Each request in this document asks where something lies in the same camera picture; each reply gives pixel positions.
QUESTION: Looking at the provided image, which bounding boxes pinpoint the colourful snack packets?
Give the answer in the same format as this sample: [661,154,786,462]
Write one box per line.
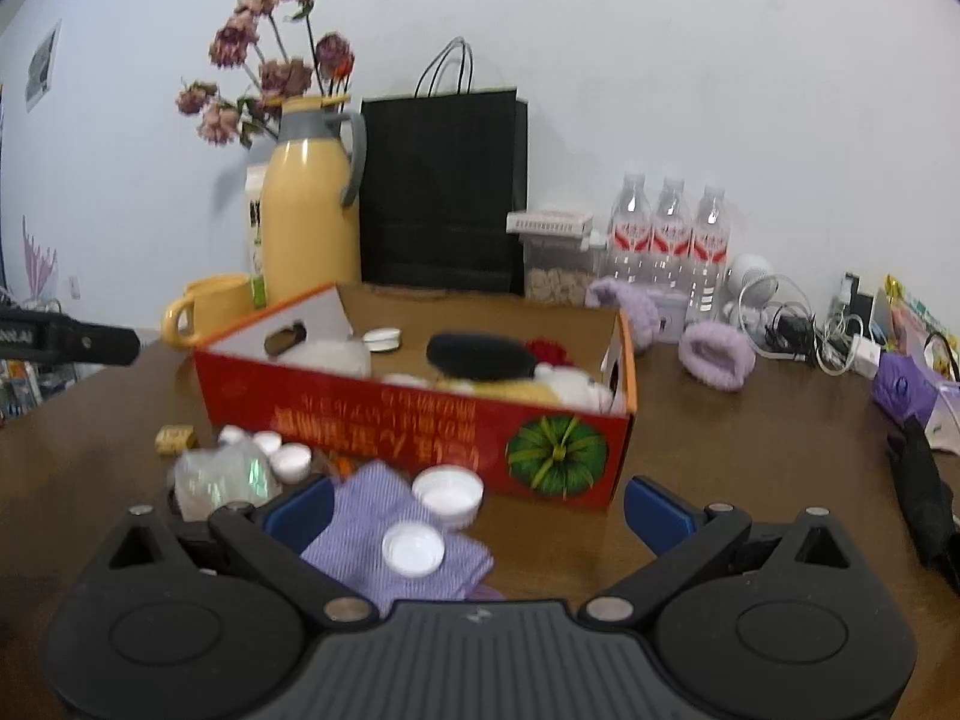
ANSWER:
[881,274,960,383]

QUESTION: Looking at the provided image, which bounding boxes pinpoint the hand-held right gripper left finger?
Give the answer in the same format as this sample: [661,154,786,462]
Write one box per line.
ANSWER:
[109,476,380,629]

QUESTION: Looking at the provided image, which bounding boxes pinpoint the purple plastic bag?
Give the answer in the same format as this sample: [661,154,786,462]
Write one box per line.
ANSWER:
[870,351,960,428]

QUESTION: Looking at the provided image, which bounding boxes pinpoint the wall poster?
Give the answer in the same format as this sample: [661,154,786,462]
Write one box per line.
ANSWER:
[24,19,62,113]

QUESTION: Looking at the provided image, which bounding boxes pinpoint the yellow white plush sheep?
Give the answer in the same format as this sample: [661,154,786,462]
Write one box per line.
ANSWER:
[382,364,616,415]

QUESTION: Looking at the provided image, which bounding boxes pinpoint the yellow mug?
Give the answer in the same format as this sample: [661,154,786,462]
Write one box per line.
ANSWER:
[161,274,260,350]

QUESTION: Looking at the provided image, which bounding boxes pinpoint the purple feather decoration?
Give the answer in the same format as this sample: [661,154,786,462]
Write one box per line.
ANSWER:
[21,215,59,308]

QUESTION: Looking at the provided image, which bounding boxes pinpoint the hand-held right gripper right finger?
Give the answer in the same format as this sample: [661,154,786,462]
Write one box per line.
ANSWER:
[581,476,852,627]

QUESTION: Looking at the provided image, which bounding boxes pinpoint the small yellow packet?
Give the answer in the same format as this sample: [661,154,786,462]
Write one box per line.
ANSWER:
[155,424,198,457]

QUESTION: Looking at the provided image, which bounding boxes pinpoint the purple fluffy headband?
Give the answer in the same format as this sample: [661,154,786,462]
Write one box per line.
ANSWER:
[585,277,662,355]
[677,321,757,392]

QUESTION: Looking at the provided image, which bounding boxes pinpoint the red fabric rose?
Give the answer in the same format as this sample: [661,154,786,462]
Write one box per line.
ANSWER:
[525,337,575,370]

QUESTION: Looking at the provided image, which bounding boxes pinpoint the white flat box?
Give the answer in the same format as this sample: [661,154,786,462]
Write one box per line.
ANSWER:
[507,208,595,237]

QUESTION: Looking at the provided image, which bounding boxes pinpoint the yellow thermos jug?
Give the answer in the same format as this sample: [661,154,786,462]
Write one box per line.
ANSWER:
[259,95,368,307]

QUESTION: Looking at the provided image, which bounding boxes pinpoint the tangle of cables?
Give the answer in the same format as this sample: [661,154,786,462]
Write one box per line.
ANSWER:
[739,274,863,376]

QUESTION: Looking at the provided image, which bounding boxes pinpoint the dark blue zip pouch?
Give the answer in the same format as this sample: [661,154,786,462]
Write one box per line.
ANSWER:
[426,332,537,383]

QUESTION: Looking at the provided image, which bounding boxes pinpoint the black paper bag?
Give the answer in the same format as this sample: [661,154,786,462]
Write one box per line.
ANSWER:
[358,37,530,297]

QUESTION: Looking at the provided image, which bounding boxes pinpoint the white milk carton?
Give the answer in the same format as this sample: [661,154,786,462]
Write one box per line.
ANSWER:
[245,163,272,308]

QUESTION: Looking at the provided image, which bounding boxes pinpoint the purple woven cloth pouch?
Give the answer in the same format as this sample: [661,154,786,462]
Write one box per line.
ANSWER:
[300,460,507,620]

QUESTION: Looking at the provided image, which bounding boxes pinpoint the white charger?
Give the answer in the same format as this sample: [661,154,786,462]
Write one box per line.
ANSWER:
[847,337,882,380]

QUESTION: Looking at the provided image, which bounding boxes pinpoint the dried rose bouquet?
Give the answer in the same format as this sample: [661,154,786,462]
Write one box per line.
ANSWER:
[176,0,355,149]

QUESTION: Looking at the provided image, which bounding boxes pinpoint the iridescent plastic bag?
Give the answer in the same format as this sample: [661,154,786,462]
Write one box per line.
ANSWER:
[172,442,275,522]

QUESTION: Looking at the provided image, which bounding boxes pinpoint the black folded umbrella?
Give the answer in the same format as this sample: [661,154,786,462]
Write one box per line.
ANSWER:
[885,416,960,593]

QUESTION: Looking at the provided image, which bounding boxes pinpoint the clear nut container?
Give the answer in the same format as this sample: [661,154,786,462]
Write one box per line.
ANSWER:
[517,231,608,306]

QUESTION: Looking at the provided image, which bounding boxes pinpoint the small pale tin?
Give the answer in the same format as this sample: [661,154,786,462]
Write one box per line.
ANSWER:
[649,291,691,342]

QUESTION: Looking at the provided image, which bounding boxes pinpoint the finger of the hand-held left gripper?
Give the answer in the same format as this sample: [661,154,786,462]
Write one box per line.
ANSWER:
[45,317,143,368]

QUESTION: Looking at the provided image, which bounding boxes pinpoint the red cardboard box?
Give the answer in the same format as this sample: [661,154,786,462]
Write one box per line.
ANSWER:
[193,283,638,512]

